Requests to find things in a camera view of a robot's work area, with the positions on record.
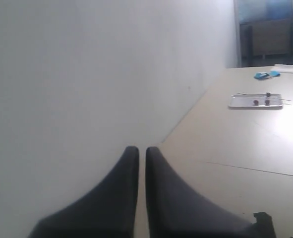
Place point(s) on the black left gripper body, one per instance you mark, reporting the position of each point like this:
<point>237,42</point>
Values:
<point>263,226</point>

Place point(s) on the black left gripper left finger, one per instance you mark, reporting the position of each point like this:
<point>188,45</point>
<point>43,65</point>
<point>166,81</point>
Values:
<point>107,211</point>

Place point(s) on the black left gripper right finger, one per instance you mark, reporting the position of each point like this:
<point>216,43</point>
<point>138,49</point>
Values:
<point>176,210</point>

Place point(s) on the distant white tray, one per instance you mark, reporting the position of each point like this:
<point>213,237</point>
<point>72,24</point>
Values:
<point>246,102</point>

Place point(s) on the blue object on table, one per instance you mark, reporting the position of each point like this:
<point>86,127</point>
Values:
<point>266,75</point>

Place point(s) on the wooden cabinet in background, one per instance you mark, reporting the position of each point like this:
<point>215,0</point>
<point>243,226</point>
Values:
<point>267,37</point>

